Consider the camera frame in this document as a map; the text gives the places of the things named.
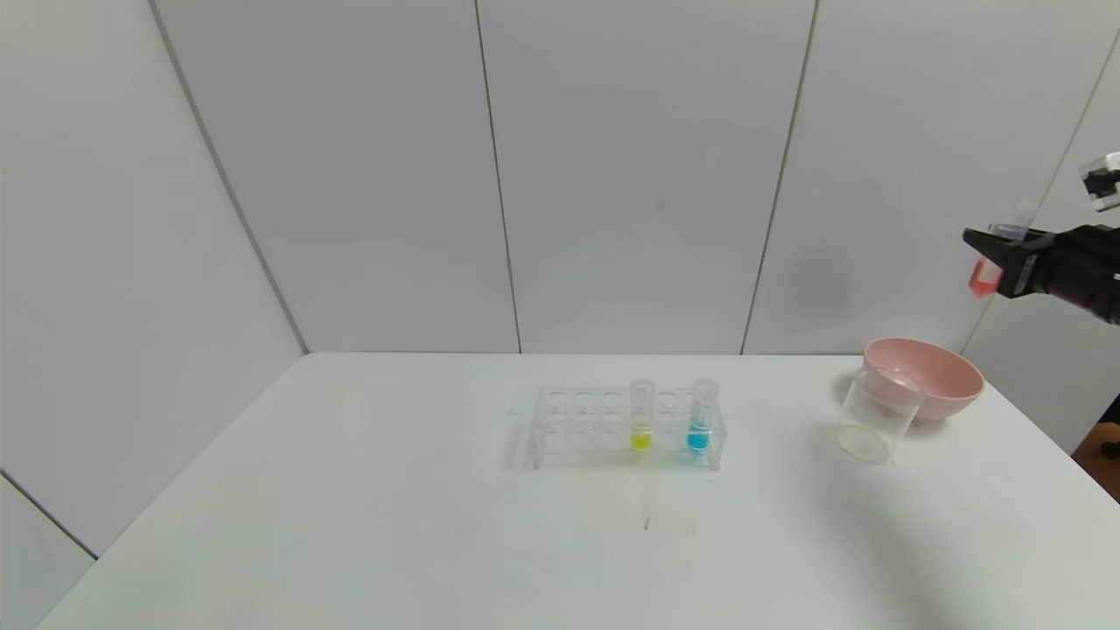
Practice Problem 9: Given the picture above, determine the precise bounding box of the test tube with blue pigment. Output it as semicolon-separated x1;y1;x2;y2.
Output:
688;378;721;454

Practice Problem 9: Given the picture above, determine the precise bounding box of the clear plastic test tube rack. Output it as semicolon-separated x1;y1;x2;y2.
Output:
529;385;727;473

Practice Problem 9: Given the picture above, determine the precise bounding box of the clear plastic measuring beaker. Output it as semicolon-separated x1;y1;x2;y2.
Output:
836;366;927;464

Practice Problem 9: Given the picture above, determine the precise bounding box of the test tube with yellow pigment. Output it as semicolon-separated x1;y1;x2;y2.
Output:
628;378;657;454

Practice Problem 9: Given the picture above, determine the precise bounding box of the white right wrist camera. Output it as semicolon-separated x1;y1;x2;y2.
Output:
1080;152;1120;213

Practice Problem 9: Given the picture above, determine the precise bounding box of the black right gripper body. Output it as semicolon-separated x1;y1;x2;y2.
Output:
996;224;1120;325

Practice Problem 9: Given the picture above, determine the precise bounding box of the pink bowl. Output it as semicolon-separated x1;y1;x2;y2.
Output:
862;339;986;424

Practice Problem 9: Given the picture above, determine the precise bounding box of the test tube with red pigment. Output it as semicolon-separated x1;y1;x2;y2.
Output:
969;204;1040;300

